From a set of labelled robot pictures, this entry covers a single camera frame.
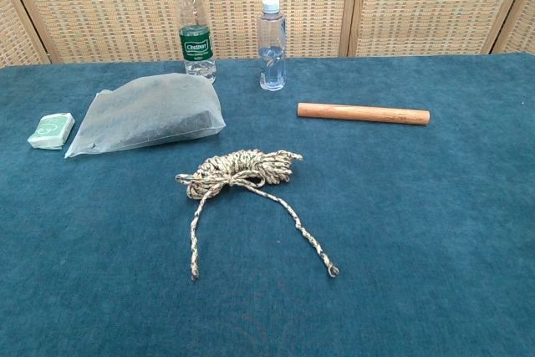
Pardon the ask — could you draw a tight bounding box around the camouflage braided rope bundle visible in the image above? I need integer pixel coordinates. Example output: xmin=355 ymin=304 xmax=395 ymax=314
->
xmin=174 ymin=148 xmax=340 ymax=282

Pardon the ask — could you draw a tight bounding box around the clear bottle white cap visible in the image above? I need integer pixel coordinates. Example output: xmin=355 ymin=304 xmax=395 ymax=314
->
xmin=257 ymin=0 xmax=288 ymax=92

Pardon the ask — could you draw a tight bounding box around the round wooden stick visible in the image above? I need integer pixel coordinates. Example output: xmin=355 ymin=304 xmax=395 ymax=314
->
xmin=297 ymin=101 xmax=431 ymax=127

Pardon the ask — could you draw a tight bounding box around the translucent white plastic bag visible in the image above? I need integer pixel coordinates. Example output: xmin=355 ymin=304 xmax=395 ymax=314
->
xmin=64 ymin=72 xmax=227 ymax=159

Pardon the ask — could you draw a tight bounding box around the green label water bottle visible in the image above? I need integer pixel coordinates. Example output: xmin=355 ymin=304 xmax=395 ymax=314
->
xmin=175 ymin=0 xmax=217 ymax=84

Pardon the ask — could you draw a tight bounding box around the blue table cloth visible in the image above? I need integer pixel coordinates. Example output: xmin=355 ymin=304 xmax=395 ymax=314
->
xmin=0 ymin=52 xmax=535 ymax=357

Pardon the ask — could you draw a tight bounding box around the green tissue pack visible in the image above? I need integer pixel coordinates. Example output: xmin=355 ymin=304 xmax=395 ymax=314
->
xmin=27 ymin=112 xmax=76 ymax=152

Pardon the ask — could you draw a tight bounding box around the woven bamboo folding screen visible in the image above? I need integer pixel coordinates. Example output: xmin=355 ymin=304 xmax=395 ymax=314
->
xmin=0 ymin=0 xmax=535 ymax=69

